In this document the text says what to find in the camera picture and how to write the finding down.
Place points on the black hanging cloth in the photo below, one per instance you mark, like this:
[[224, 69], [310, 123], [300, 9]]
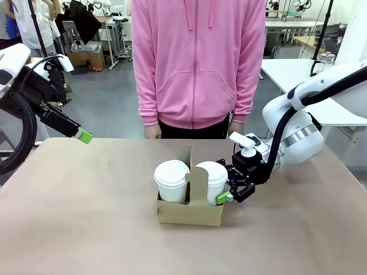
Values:
[[81, 20]]

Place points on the brown cardboard cup carrier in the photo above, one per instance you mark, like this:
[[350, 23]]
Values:
[[189, 215]]

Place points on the black slanted stand pole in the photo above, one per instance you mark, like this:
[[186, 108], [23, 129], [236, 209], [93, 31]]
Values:
[[323, 31]]

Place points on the pink zip hoodie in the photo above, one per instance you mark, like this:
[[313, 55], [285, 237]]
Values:
[[198, 63]]

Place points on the bystander in blue shirt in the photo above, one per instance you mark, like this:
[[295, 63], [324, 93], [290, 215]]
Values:
[[7, 23]]

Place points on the white plastic cup lid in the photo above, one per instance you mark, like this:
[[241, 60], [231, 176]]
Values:
[[170, 173], [213, 170]]

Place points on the person's left hand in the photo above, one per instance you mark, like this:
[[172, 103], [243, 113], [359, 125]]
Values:
[[237, 128]]

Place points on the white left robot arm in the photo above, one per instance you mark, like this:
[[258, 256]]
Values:
[[13, 63]]

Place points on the white paper cup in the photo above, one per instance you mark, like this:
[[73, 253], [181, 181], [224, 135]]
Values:
[[215, 192], [172, 194]]

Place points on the black mesh basket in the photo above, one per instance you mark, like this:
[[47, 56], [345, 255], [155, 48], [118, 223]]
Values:
[[334, 47]]

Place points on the person's left forearm pink sleeve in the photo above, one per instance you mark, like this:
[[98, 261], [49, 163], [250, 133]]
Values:
[[246, 91]]

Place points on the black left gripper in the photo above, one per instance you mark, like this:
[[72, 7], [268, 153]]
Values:
[[37, 91]]

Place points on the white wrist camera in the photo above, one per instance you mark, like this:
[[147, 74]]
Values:
[[65, 63], [243, 141]]

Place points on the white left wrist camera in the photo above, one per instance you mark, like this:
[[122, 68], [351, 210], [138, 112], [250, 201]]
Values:
[[65, 63]]

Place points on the brown cardboard box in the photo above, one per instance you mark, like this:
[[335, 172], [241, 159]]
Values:
[[86, 57]]

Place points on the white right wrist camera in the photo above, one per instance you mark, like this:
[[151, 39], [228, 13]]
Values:
[[243, 141]]

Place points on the large white table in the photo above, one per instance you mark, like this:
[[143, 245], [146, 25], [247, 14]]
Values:
[[286, 74]]

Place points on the person's right forearm pink sleeve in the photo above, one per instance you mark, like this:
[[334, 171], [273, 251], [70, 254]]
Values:
[[146, 94]]

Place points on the black trousers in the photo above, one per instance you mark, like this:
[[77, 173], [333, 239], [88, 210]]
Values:
[[195, 133]]

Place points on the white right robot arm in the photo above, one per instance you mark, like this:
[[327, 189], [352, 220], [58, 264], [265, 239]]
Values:
[[301, 137]]

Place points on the black tripod pole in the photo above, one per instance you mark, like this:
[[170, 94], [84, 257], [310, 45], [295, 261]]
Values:
[[36, 25]]

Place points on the person's right hand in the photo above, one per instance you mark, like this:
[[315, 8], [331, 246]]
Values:
[[152, 132]]

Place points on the bystander in white coat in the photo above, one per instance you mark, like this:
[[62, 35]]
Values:
[[43, 25]]

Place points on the small red floor item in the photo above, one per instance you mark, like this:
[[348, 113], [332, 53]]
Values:
[[97, 69]]

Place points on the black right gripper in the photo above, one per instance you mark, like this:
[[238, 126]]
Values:
[[249, 169]]

